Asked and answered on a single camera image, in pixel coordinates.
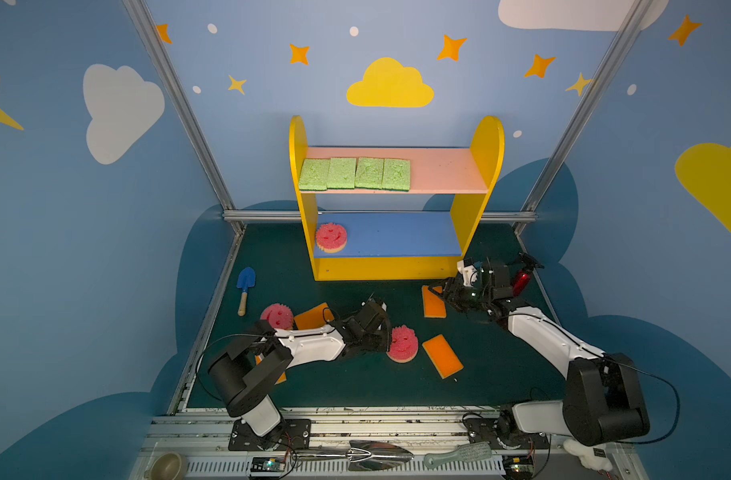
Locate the beige bowl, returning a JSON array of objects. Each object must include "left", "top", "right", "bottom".
[{"left": 143, "top": 452, "right": 187, "bottom": 480}]

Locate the right green circuit board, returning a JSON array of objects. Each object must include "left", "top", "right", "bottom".
[{"left": 501, "top": 456, "right": 535, "bottom": 480}]

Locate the green circuit board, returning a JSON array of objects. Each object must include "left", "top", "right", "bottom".
[
  {"left": 501, "top": 456, "right": 535, "bottom": 480},
  {"left": 248, "top": 457, "right": 286, "bottom": 479}
]

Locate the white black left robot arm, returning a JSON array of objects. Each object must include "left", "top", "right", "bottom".
[{"left": 206, "top": 298, "right": 393, "bottom": 440}]

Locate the aluminium rail base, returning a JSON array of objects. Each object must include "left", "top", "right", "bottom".
[{"left": 130, "top": 407, "right": 647, "bottom": 479}]

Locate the white plush toy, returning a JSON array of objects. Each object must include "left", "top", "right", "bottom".
[{"left": 563, "top": 438, "right": 613, "bottom": 472}]

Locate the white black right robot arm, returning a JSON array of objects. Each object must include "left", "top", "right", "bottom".
[{"left": 427, "top": 254, "right": 651, "bottom": 448}]

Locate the pale green brush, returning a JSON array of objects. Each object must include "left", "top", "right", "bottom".
[{"left": 423, "top": 442, "right": 493, "bottom": 469}]

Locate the left green circuit board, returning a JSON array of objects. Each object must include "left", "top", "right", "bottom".
[{"left": 248, "top": 457, "right": 286, "bottom": 479}]

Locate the red toy fire extinguisher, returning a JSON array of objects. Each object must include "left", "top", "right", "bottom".
[{"left": 513, "top": 252, "right": 543, "bottom": 297}]

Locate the silver metal trowel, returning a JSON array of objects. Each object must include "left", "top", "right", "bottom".
[{"left": 295, "top": 440, "right": 415, "bottom": 472}]

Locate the pink smiley sponge front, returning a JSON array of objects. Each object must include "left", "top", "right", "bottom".
[{"left": 387, "top": 325, "right": 419, "bottom": 363}]

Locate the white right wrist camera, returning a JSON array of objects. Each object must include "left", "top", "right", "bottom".
[{"left": 457, "top": 258, "right": 483, "bottom": 288}]

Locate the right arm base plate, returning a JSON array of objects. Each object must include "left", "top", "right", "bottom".
[{"left": 461, "top": 413, "right": 551, "bottom": 450}]

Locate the green sponge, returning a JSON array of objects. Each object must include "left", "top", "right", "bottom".
[
  {"left": 354, "top": 157, "right": 385, "bottom": 190},
  {"left": 381, "top": 159, "right": 411, "bottom": 192},
  {"left": 326, "top": 157, "right": 357, "bottom": 190},
  {"left": 298, "top": 158, "right": 330, "bottom": 191}
]

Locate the blue toy shovel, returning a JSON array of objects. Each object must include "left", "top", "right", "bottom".
[{"left": 237, "top": 267, "right": 256, "bottom": 317}]

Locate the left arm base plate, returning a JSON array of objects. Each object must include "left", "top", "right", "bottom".
[{"left": 227, "top": 419, "right": 311, "bottom": 451}]

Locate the pink smiley sponge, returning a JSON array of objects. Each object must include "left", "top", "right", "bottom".
[
  {"left": 260, "top": 303, "right": 294, "bottom": 330},
  {"left": 387, "top": 325, "right": 419, "bottom": 363},
  {"left": 315, "top": 223, "right": 348, "bottom": 254}
]

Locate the orange sponge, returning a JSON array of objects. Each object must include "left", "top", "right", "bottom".
[
  {"left": 421, "top": 334, "right": 463, "bottom": 379},
  {"left": 254, "top": 355, "right": 286, "bottom": 385},
  {"left": 421, "top": 285, "right": 447, "bottom": 319},
  {"left": 294, "top": 302, "right": 335, "bottom": 330}
]

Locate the yellow shelf with coloured boards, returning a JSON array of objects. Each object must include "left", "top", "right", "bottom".
[{"left": 288, "top": 116, "right": 505, "bottom": 281}]

